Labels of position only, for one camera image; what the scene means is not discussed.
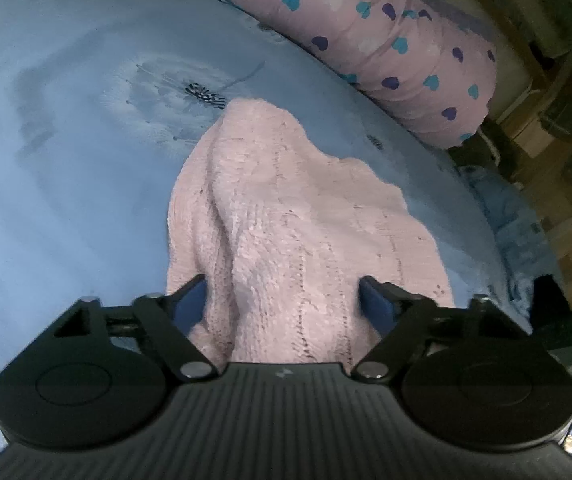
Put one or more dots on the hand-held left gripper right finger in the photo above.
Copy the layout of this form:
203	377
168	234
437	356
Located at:
376	305

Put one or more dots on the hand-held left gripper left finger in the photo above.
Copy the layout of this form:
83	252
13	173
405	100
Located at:
191	302

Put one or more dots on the pink knitted sweater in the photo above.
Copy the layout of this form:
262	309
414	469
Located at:
296	240

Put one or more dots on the blue dandelion-print bed sheet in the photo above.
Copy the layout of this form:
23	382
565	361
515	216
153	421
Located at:
65	185

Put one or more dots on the pink heart-print bolster pillow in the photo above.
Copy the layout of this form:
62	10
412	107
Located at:
381	45

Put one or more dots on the wooden bed headboard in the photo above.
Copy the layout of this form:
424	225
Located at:
471	15

